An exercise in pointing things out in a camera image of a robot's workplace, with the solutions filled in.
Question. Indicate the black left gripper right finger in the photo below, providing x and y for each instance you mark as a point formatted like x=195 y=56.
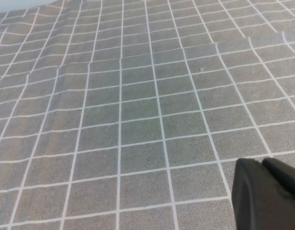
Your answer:
x=285 y=178

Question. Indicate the grey white-grid tablecloth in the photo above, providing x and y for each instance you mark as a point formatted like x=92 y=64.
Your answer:
x=128 y=100

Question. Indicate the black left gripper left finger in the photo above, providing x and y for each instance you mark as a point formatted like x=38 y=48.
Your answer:
x=253 y=206

